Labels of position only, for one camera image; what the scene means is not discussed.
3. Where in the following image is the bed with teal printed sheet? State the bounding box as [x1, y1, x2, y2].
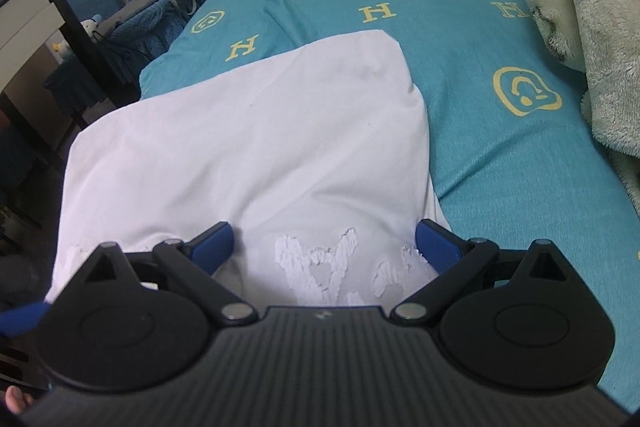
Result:
[139, 0, 640, 413]

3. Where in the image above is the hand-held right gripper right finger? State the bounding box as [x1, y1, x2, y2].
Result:
[391, 218, 566, 325]

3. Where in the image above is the white t-shirt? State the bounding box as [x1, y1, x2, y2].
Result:
[42, 29, 453, 308]

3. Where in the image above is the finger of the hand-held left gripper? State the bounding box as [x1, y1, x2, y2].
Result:
[0, 301, 48, 339]

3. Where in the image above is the small white plush toy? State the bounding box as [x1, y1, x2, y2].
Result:
[80, 14, 104, 40]

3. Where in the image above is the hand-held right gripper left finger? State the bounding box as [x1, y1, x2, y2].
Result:
[82, 222, 260, 324]

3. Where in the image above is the person's left hand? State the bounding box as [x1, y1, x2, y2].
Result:
[4, 384, 35, 416]

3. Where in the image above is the black table frame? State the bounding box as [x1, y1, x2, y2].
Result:
[42, 0, 143, 128]

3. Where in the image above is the white drawer desk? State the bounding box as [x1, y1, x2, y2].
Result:
[0, 0, 66, 92]

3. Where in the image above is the pale green printed fleece blanket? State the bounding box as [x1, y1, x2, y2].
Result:
[510, 0, 640, 208]

